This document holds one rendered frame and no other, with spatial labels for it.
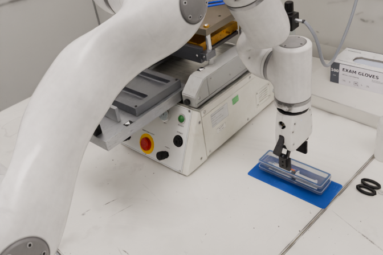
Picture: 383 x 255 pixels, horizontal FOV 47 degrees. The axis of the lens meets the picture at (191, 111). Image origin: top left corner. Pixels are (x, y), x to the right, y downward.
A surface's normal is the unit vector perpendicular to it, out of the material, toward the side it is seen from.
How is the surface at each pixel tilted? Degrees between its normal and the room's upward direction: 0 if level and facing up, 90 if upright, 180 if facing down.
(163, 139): 65
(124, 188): 0
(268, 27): 107
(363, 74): 87
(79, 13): 90
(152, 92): 0
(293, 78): 90
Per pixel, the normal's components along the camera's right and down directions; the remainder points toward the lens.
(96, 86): 0.48, 0.22
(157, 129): -0.66, 0.09
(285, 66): -0.51, 0.53
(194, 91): -0.53, -0.31
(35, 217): 0.77, -0.11
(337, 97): -0.14, -0.83
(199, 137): 0.74, 0.28
